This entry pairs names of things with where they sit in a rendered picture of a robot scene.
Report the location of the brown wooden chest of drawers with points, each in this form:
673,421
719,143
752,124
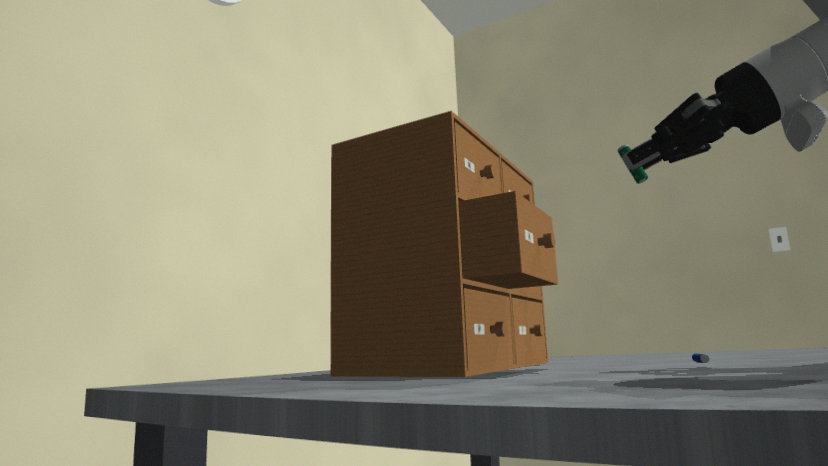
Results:
397,307

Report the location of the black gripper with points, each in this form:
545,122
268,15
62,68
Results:
743,98

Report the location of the green aa battery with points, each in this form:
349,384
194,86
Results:
638,174

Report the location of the brown wooden drawer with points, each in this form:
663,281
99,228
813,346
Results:
529,334
513,182
486,314
501,242
530,290
475,176

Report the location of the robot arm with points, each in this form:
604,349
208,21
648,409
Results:
797,71

